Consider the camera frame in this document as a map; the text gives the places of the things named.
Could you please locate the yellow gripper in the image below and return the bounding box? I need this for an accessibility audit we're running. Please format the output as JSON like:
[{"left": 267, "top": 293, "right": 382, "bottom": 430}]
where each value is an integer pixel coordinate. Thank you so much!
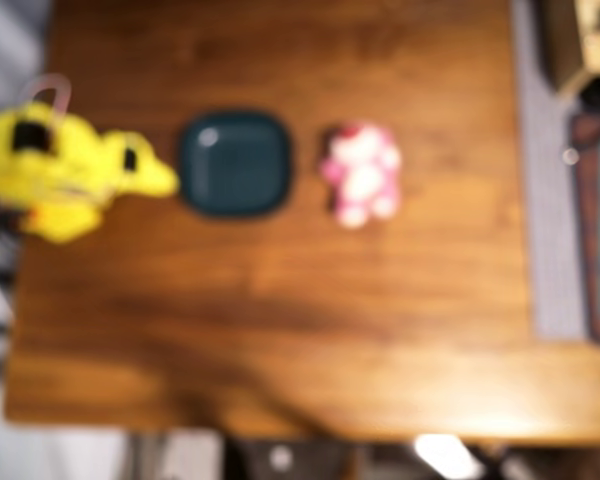
[{"left": 97, "top": 128, "right": 182, "bottom": 197}]

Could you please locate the pink strawberry bear plush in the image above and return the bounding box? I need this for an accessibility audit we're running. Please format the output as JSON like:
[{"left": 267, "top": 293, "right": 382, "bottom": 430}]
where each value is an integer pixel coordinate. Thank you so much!
[{"left": 319, "top": 122, "right": 404, "bottom": 230}]

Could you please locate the dark green bin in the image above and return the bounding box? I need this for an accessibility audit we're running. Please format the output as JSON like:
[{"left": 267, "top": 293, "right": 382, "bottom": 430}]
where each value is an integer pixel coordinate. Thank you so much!
[{"left": 178, "top": 108, "right": 294, "bottom": 221}]

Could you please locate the black orange table clamp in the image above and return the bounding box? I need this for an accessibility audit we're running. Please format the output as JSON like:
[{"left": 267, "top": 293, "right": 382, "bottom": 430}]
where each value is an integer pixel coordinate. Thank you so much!
[{"left": 0, "top": 199, "right": 36, "bottom": 234}]

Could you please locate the grey cutting mat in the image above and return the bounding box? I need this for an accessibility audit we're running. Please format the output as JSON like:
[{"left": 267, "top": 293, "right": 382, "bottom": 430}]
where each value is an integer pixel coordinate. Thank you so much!
[{"left": 510, "top": 0, "right": 589, "bottom": 339}]

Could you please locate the white sheet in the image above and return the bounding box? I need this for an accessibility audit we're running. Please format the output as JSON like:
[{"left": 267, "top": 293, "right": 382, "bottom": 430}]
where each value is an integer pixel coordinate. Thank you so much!
[{"left": 414, "top": 432, "right": 486, "bottom": 476}]

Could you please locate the red white servo cable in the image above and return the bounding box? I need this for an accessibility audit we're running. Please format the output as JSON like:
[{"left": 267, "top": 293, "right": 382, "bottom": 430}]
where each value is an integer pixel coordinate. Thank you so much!
[{"left": 22, "top": 73, "right": 72, "bottom": 119}]

